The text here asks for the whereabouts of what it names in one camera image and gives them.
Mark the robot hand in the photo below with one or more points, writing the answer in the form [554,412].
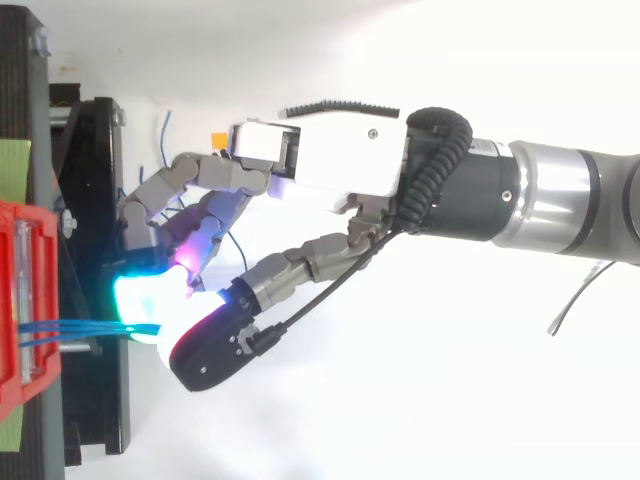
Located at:
[340,150]

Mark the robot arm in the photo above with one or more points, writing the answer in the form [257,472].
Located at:
[550,195]

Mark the black stand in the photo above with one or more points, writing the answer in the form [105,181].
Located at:
[95,165]

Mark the red bin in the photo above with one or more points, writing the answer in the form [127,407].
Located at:
[42,280]

